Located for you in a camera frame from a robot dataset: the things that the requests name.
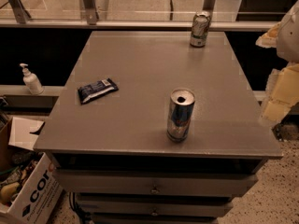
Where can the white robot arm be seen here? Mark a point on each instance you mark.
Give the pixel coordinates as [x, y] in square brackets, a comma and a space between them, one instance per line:
[288, 37]

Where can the grey drawer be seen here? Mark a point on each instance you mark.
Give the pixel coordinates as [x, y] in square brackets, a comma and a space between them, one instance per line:
[155, 205]
[171, 184]

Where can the green white 7up can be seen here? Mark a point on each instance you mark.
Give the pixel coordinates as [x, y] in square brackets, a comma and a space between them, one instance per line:
[200, 26]

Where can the white cardboard box with items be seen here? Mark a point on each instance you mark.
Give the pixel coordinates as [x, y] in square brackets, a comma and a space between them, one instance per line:
[29, 191]

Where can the dark blue snack packet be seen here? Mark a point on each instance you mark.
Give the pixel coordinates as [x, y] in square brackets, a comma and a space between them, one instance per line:
[96, 90]

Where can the top grey drawer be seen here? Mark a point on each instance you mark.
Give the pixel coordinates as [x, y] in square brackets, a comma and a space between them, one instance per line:
[171, 184]

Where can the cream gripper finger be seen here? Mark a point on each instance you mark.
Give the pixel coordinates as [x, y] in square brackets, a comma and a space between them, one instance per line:
[282, 93]
[269, 39]

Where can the metal window frame rail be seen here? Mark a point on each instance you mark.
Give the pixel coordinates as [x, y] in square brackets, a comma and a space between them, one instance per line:
[217, 26]

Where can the middle grey drawer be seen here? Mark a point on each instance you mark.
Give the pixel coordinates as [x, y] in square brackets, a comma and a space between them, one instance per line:
[155, 205]

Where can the white pump sanitizer bottle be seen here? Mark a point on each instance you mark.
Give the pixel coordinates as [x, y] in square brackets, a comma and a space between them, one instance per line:
[31, 80]

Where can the grey drawer cabinet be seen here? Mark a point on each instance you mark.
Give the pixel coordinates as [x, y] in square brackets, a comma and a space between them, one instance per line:
[126, 130]

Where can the blue silver redbull can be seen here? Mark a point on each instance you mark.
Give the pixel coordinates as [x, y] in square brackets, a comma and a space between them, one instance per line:
[181, 106]

